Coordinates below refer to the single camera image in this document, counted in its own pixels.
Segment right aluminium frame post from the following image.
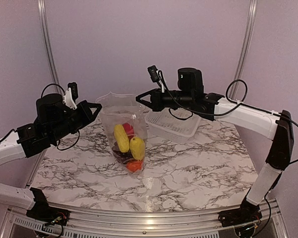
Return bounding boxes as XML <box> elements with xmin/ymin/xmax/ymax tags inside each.
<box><xmin>227</xmin><ymin>0</ymin><xmax>259</xmax><ymax>82</ymax></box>

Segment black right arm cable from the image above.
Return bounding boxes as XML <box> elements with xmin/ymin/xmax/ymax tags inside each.
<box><xmin>158</xmin><ymin>70</ymin><xmax>298</xmax><ymax>164</ymax></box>

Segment orange fake fruit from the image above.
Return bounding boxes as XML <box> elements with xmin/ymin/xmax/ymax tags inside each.
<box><xmin>126</xmin><ymin>160</ymin><xmax>144</xmax><ymax>173</ymax></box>

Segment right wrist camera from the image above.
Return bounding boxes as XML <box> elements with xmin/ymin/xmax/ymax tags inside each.
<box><xmin>148</xmin><ymin>65</ymin><xmax>168</xmax><ymax>93</ymax></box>

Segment aluminium frame post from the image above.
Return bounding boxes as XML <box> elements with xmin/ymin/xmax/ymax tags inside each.
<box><xmin>227</xmin><ymin>0</ymin><xmax>259</xmax><ymax>82</ymax></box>
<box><xmin>26</xmin><ymin>0</ymin><xmax>67</xmax><ymax>186</ymax></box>

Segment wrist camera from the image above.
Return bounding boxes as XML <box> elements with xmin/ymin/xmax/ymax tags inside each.
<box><xmin>148</xmin><ymin>65</ymin><xmax>168</xmax><ymax>93</ymax></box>
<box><xmin>63</xmin><ymin>82</ymin><xmax>78</xmax><ymax>110</ymax></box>

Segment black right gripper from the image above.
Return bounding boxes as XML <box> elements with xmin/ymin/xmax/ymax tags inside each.
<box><xmin>136</xmin><ymin>87</ymin><xmax>194</xmax><ymax>112</ymax></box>

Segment aluminium front rail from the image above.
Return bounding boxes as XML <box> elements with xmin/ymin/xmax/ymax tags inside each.
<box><xmin>0</xmin><ymin>200</ymin><xmax>290</xmax><ymax>238</ymax></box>

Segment red fake pepper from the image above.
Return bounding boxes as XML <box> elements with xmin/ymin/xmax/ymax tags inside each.
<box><xmin>122</xmin><ymin>122</ymin><xmax>135</xmax><ymax>140</ymax></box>

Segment yellow fake lemon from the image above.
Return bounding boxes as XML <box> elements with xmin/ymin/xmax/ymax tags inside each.
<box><xmin>130</xmin><ymin>136</ymin><xmax>146</xmax><ymax>161</ymax></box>

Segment white perforated plastic basket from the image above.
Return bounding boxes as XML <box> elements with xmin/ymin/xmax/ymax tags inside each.
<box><xmin>145</xmin><ymin>109</ymin><xmax>201</xmax><ymax>144</ymax></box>

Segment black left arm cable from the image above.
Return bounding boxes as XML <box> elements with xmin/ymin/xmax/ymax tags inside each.
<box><xmin>41</xmin><ymin>83</ymin><xmax>81</xmax><ymax>151</ymax></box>

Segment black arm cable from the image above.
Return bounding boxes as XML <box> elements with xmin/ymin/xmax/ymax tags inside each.
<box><xmin>41</xmin><ymin>83</ymin><xmax>81</xmax><ymax>151</ymax></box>
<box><xmin>158</xmin><ymin>70</ymin><xmax>298</xmax><ymax>164</ymax></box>

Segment dark red fake grapes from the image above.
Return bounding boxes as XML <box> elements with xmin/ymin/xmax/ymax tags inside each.
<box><xmin>112</xmin><ymin>142</ymin><xmax>135</xmax><ymax>165</ymax></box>

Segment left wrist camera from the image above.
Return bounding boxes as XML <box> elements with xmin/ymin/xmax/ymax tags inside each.
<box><xmin>63</xmin><ymin>82</ymin><xmax>78</xmax><ymax>110</ymax></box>

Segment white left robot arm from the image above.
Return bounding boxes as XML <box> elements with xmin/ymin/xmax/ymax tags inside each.
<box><xmin>0</xmin><ymin>90</ymin><xmax>102</xmax><ymax>225</ymax></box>

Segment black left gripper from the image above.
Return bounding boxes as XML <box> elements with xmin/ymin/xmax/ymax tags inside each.
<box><xmin>49</xmin><ymin>99</ymin><xmax>101</xmax><ymax>142</ymax></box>

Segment clear zip top bag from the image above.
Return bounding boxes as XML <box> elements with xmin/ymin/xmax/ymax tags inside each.
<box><xmin>96</xmin><ymin>92</ymin><xmax>148</xmax><ymax>173</ymax></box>

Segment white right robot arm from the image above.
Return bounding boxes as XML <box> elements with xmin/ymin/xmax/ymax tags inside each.
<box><xmin>136</xmin><ymin>65</ymin><xmax>294</xmax><ymax>227</ymax></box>

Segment left aluminium frame post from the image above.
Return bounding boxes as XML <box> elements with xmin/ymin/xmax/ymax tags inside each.
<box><xmin>26</xmin><ymin>0</ymin><xmax>67</xmax><ymax>186</ymax></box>

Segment yellow fake corn cob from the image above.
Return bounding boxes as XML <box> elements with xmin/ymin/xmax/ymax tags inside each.
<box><xmin>114</xmin><ymin>124</ymin><xmax>130</xmax><ymax>153</ymax></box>

